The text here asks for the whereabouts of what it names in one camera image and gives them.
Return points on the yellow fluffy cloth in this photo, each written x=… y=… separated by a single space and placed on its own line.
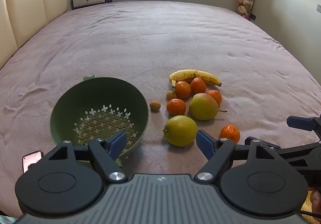
x=306 y=204

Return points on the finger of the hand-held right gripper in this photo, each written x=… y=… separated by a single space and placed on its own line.
x=299 y=123
x=298 y=148

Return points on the black smartphone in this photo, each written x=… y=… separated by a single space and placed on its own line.
x=31 y=161

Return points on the orange tangerine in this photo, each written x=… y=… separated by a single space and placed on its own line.
x=198 y=85
x=230 y=134
x=215 y=97
x=182 y=89
x=176 y=106

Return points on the small brown longan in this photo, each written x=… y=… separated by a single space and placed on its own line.
x=171 y=95
x=155 y=106

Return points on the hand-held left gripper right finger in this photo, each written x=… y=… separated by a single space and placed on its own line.
x=204 y=142

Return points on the pink bed blanket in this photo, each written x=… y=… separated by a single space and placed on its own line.
x=150 y=38

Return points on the reddish yellow pear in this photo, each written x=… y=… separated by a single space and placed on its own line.
x=203 y=106

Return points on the black wall socket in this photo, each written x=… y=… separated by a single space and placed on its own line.
x=250 y=16

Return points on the yellow banana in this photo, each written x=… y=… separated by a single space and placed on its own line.
x=193 y=74

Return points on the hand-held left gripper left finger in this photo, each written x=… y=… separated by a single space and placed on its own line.
x=117 y=144

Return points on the green yellow pear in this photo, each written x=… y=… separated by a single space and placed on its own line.
x=180 y=130

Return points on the green colander bowl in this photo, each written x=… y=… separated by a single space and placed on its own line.
x=100 y=93

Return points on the white wall socket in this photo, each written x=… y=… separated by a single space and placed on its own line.
x=319 y=8

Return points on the cream padded headboard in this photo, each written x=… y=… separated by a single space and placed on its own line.
x=25 y=0

